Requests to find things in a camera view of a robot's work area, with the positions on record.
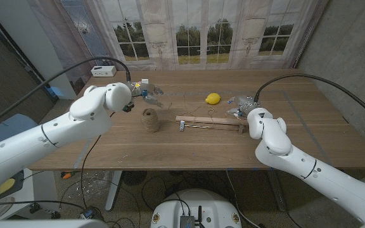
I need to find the jute thread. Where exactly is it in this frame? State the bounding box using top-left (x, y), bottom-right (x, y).
top-left (158, 91), bottom-right (217, 127)

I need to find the black floor fan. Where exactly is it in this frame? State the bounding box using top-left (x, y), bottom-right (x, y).
top-left (122, 170), bottom-right (148, 187)

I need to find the blue plastic bin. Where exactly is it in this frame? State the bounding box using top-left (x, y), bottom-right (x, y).
top-left (0, 113), bottom-right (39, 149)

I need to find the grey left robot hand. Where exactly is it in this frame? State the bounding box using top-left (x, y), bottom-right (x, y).
top-left (127, 82), bottom-right (165, 109)

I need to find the white platform box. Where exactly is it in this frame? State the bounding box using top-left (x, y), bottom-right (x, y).
top-left (0, 167), bottom-right (60, 219)

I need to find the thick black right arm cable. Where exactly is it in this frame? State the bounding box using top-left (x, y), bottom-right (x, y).
top-left (253, 73), bottom-right (365, 127)

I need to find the yellow toy lemon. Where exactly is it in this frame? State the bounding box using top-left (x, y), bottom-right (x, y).
top-left (205, 92), bottom-right (221, 105)

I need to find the small device with blue screen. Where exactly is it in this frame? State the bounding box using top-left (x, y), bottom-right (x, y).
top-left (80, 207), bottom-right (97, 220)

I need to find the small blue plastic item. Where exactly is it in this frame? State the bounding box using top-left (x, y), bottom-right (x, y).
top-left (45, 85), bottom-right (63, 98)

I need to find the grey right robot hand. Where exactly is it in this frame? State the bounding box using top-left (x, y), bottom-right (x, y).
top-left (226, 94), bottom-right (261, 118)

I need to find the white socket box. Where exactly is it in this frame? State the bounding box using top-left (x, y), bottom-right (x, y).
top-left (90, 65), bottom-right (117, 78)

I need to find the black power strip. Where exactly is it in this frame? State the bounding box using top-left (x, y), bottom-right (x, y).
top-left (27, 202), bottom-right (61, 220)

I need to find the white table leg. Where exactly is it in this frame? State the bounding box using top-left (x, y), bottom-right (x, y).
top-left (105, 170), bottom-right (123, 212)

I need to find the black pedal with yellow pads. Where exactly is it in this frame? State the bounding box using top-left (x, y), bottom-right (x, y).
top-left (0, 170), bottom-right (25, 200)

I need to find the wooden clip hanger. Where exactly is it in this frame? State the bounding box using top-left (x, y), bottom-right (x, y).
top-left (175, 115), bottom-right (249, 134)

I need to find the grey table leg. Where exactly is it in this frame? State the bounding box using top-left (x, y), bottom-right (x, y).
top-left (267, 172), bottom-right (288, 212)

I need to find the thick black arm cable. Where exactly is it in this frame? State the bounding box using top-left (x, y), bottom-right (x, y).
top-left (0, 56), bottom-right (132, 132)
top-left (253, 73), bottom-right (365, 127)

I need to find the grey radio module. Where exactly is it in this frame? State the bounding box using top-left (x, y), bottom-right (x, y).
top-left (179, 215), bottom-right (196, 228)

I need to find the printed window backdrop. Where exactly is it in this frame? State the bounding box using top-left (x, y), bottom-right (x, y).
top-left (26, 0), bottom-right (330, 95)

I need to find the jute twine spool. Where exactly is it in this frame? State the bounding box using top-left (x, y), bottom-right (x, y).
top-left (141, 108), bottom-right (160, 133)

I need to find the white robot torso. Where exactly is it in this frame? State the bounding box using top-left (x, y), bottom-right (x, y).
top-left (150, 188), bottom-right (243, 228)

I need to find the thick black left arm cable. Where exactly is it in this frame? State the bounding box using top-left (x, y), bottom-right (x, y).
top-left (0, 56), bottom-right (132, 132)

